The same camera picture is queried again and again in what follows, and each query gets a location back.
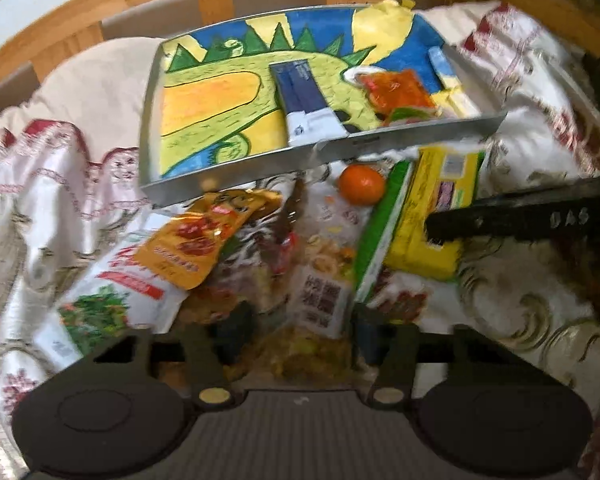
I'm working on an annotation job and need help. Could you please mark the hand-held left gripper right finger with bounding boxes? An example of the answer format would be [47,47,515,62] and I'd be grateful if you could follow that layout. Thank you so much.
[354,306,512,407]

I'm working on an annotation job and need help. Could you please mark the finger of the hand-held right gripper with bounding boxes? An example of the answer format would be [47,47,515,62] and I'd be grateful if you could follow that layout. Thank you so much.
[424,195,531,250]

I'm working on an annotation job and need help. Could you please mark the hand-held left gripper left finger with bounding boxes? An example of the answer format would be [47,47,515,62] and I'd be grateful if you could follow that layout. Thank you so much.
[92,305,255,408]

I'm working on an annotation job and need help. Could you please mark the yellow snack box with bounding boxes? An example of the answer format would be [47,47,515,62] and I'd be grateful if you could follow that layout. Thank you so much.
[384,144,488,282]

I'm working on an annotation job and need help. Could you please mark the clear rice cracker packet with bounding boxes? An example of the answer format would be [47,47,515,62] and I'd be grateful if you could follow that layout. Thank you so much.
[180,280,361,391]

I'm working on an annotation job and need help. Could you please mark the clear packet with white label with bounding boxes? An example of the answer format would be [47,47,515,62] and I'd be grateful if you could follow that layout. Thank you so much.
[284,195,361,341]

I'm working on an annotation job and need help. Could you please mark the green snack box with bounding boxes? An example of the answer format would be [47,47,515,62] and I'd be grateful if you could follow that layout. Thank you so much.
[352,159,416,307]

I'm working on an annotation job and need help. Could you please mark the orange tangerine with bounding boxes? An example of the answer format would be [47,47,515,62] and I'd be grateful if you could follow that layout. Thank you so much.
[338,163,387,206]

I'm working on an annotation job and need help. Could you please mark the metal tray with dinosaur print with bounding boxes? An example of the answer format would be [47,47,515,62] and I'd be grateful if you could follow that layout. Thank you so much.
[139,4,508,208]

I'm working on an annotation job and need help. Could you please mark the orange snack pouch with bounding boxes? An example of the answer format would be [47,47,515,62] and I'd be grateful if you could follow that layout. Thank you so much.
[142,191,283,292]

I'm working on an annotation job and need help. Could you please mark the white pouch with green print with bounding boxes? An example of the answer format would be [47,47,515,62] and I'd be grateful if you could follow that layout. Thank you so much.
[32,212,191,371]

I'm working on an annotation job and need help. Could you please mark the yellow and blue snack packet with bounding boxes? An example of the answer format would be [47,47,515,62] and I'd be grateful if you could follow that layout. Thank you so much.
[427,46,482,120]

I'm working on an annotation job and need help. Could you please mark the orange-red snack packet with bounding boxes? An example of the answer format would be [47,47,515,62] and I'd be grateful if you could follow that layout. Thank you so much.
[354,69,442,128]

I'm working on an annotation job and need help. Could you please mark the dark blue snack box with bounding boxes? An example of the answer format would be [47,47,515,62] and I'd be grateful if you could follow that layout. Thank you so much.
[269,59,348,148]

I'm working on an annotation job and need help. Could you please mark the white embroidered blanket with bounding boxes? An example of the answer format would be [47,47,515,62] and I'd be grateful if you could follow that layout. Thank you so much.
[0,0,600,480]

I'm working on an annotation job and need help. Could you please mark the cream pillow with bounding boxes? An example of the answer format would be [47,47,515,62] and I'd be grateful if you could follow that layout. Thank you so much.
[0,35,163,161]

